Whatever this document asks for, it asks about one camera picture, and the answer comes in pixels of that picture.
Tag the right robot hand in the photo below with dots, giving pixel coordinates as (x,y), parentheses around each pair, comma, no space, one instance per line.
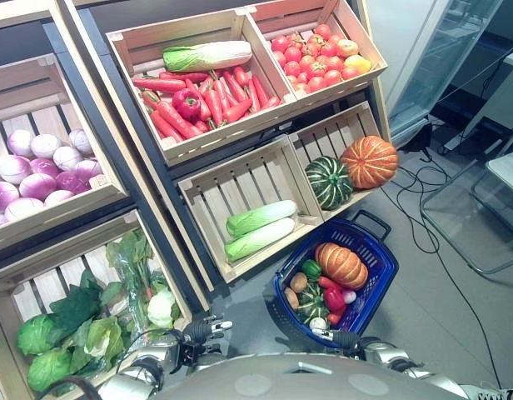
(345,339)

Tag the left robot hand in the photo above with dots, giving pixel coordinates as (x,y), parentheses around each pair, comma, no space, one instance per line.
(197,334)

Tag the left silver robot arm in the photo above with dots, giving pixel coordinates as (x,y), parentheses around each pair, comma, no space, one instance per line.
(148,366)

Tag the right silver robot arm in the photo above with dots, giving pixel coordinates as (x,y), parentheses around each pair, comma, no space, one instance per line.
(396,358)

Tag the blue plastic shopping basket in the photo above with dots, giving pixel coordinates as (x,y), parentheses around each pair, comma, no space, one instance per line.
(365,308)

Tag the white garlic bulb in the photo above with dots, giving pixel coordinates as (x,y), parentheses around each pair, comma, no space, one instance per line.
(317,323)

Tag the small red bell pepper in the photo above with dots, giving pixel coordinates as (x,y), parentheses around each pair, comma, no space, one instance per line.
(334,300)

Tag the small pink onion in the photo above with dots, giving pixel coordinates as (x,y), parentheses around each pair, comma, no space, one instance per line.
(349,296)

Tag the white cauliflower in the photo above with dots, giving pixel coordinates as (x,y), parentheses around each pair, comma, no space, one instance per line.
(160,308)

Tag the small green striped squash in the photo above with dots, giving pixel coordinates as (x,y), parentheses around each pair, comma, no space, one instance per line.
(311,303)

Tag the grey robot torso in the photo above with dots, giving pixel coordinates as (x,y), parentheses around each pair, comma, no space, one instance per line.
(302,379)

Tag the short orange carrot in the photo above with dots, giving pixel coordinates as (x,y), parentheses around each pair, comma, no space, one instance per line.
(329,283)

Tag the brown potato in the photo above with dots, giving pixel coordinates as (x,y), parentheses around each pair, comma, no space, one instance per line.
(299,282)
(291,299)

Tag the small orange pumpkin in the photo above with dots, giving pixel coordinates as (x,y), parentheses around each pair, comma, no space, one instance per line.
(343,266)

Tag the green bell pepper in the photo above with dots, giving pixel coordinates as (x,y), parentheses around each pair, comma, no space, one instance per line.
(311,268)

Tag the leafy greens bunch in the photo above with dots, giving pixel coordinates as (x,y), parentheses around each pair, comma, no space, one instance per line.
(133,266)

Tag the light green lettuce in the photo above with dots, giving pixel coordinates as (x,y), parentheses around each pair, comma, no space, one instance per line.
(103,339)

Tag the napa cabbage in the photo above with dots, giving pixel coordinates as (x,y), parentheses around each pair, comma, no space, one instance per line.
(260,217)
(258,241)
(206,56)

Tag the dark green leaves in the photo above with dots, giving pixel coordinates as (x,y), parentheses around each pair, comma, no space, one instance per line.
(75,306)

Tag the wooden crate with napa cabbages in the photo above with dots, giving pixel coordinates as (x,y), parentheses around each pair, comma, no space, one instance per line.
(223,187)

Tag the round green cabbage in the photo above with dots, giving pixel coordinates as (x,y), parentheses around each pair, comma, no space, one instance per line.
(35,334)
(49,370)

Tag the white shoe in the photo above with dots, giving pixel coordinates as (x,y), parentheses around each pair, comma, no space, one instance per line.
(491,393)

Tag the large green striped pumpkin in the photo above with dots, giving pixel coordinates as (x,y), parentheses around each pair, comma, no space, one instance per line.
(329,183)

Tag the transparent chair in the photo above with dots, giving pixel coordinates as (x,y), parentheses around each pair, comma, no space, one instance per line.
(469,225)

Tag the large orange pumpkin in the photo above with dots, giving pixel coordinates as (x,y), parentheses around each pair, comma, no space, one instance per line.
(370,162)

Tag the wooden crate with onions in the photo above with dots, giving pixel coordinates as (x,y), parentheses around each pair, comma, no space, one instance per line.
(52,214)

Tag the wooden crate with carrots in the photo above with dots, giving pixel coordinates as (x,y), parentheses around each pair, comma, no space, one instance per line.
(185,143)

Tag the wooden crate with greens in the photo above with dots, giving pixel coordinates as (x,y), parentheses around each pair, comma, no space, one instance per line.
(6,312)

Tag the purple white onion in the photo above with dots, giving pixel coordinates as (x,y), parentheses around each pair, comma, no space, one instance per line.
(59,198)
(45,146)
(37,186)
(14,169)
(72,182)
(20,143)
(81,141)
(44,167)
(68,158)
(23,209)
(89,171)
(3,196)

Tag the wooden crate with pumpkins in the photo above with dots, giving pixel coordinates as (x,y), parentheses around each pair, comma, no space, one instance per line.
(335,129)

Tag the black floor device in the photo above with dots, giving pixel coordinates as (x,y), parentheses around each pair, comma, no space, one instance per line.
(419,137)

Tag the large red bell pepper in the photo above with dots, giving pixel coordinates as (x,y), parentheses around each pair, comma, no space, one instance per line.
(186,104)

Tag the white table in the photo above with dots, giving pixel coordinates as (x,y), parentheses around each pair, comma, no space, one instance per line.
(508,166)

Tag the red tomato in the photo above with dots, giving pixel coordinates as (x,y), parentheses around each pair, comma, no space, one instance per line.
(333,78)
(292,54)
(323,31)
(317,70)
(279,58)
(316,84)
(297,40)
(350,73)
(280,44)
(310,50)
(328,49)
(335,63)
(292,69)
(307,63)

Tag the yellow bell pepper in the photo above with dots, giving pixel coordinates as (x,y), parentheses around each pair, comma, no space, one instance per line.
(357,65)

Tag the glass door cabinet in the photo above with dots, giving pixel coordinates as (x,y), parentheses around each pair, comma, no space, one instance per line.
(439,66)

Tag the pale orange tomato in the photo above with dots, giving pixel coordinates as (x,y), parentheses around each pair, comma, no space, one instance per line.
(347,48)

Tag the wooden crate with tomatoes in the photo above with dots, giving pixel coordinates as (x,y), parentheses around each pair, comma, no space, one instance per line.
(365,41)

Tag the black shelf post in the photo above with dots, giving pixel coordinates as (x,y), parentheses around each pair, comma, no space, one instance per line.
(115,166)

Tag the wooden shelf frame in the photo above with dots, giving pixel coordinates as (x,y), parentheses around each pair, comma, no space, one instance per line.
(115,125)

